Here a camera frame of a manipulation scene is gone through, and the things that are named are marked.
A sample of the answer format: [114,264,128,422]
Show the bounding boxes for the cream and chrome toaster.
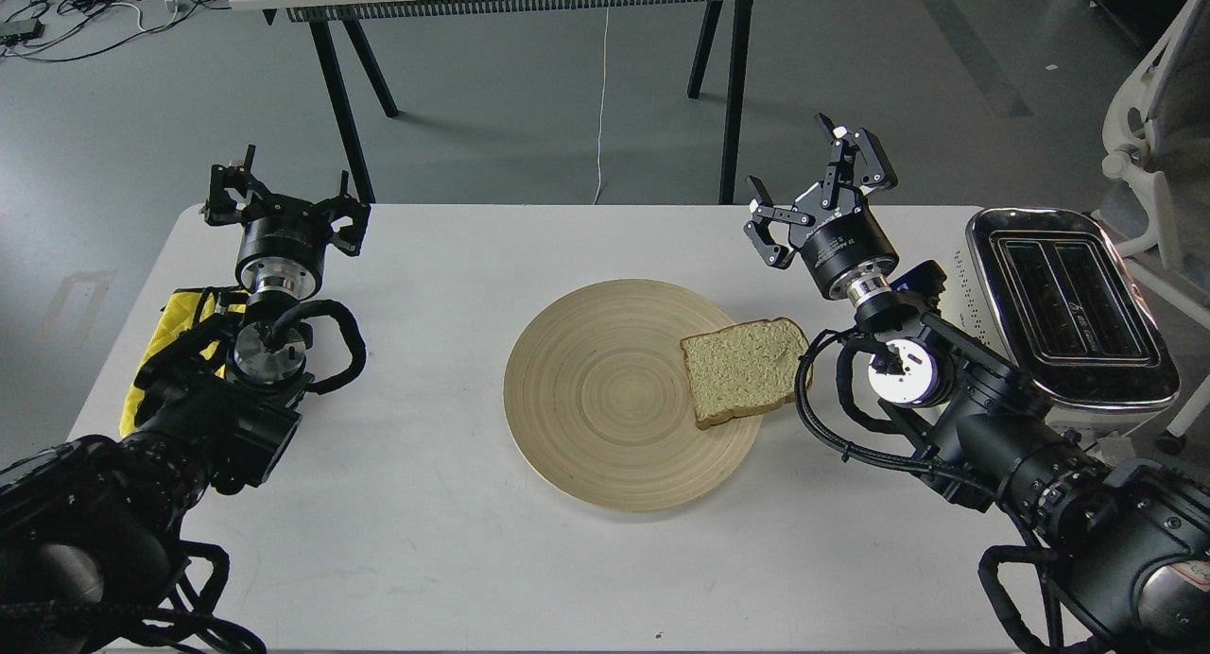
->
[937,207,1181,457]

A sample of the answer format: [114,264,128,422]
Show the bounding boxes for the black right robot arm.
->
[745,114,1208,653]

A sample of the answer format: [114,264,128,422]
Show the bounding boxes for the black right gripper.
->
[743,113,899,302]

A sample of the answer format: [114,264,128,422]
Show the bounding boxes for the white office chair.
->
[1087,0,1210,457]

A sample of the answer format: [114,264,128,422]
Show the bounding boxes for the yellow cloth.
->
[117,286,250,438]

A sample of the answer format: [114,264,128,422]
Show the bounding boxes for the round wooden plate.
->
[503,279,762,514]

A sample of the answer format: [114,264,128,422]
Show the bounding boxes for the white hanging cable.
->
[593,8,611,205]

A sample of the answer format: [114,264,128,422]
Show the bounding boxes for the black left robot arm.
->
[1,147,371,653]

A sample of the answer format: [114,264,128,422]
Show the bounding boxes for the slice of white bread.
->
[679,319,808,430]

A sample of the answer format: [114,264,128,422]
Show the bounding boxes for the black floor cables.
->
[0,0,237,64]

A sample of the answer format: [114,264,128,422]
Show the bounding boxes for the white table with black legs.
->
[230,0,755,203]

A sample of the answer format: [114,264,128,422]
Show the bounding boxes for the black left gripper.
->
[200,147,371,291]

